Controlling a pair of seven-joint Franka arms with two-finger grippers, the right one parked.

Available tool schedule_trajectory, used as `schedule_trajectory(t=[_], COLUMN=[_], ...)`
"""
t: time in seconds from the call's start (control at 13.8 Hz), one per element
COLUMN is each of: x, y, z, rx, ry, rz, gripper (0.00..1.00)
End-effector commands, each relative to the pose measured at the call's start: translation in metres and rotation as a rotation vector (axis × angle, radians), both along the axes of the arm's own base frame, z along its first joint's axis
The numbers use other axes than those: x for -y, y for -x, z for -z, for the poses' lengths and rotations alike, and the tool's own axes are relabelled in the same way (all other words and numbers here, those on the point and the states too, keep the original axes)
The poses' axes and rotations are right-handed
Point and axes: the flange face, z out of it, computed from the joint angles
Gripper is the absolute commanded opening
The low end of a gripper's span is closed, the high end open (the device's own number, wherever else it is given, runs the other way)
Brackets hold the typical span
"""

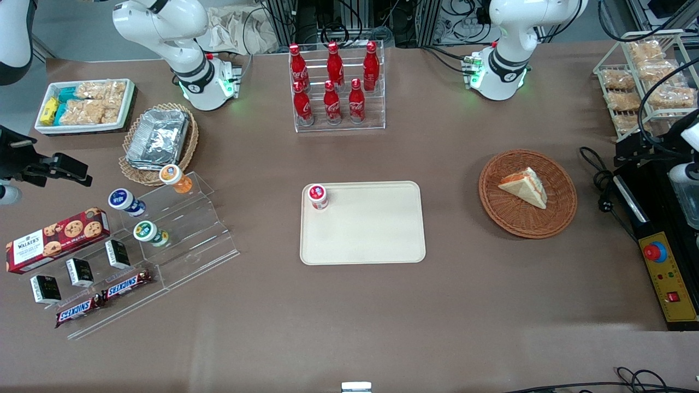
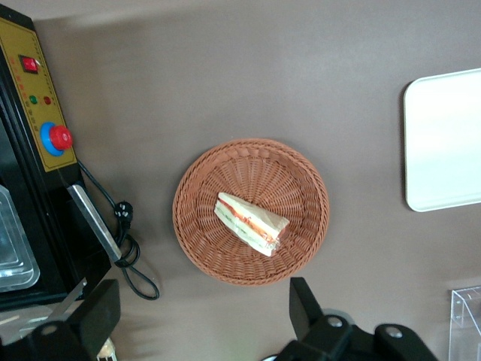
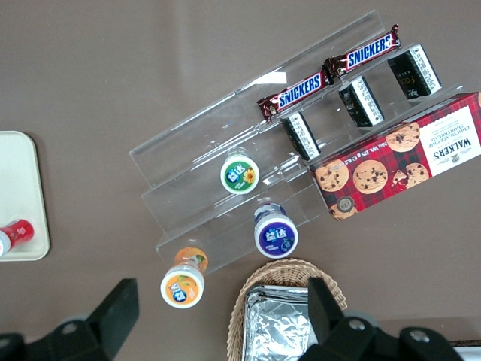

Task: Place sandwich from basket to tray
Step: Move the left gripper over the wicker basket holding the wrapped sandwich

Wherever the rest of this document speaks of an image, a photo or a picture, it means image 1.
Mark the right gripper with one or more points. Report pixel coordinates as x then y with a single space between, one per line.
12 159

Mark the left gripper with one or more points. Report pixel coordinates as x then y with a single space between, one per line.
637 143

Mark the triangular sandwich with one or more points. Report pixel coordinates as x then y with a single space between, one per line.
525 186

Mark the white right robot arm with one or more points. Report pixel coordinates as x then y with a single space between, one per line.
164 27

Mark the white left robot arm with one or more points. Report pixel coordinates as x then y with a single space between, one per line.
508 33

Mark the white rectangular snack tray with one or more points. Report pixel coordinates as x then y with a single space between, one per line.
129 103

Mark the light wicker basket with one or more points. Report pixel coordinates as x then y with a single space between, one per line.
188 150

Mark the brown wicker basket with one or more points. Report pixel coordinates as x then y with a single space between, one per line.
508 218

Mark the beige plastic tray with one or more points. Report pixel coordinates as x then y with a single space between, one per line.
371 229

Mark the clear plastic container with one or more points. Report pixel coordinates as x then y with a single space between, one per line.
689 204

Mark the black appliance housing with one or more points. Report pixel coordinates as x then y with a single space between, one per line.
655 191

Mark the blue lid yogurt cup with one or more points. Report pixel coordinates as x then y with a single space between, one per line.
123 200

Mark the teal snack pack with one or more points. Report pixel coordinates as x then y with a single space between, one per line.
60 113
68 94

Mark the clear bag rice crackers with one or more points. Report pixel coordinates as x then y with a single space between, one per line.
82 113
113 95
90 90

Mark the yellow snack pack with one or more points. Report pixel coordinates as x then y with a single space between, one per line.
49 111

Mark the red Walkers cookie box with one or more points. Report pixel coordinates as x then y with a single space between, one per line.
54 241

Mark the bagged fried snack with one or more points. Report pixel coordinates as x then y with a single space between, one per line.
618 79
645 50
627 123
623 101
674 97
658 71

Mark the small black box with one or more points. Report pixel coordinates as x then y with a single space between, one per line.
80 272
118 254
46 289

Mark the aluminium foil containers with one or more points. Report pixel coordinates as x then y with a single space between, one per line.
158 136

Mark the green lid yogurt cup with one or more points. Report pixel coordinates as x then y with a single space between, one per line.
146 232

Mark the orange lid yogurt cup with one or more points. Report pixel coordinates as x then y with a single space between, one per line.
173 177

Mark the yellow emergency stop control box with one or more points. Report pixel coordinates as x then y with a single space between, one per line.
669 278

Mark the Snickers chocolate bar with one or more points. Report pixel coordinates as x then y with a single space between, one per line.
126 285
79 311

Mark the clear acrylic stepped stand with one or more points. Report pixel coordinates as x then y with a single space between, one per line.
191 229

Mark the beige crumpled cloth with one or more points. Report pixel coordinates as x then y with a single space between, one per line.
240 30

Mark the red cola bottle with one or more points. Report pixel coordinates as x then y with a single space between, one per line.
371 65
331 105
335 65
356 102
302 106
298 68

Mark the red lid yogurt cup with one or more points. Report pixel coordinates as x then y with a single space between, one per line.
318 196

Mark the clear acrylic bottle rack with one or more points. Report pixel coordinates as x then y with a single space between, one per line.
377 112

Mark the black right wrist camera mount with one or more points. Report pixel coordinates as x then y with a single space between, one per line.
16 155

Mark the aluminium profile equipment frame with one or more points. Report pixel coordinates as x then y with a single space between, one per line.
322 19

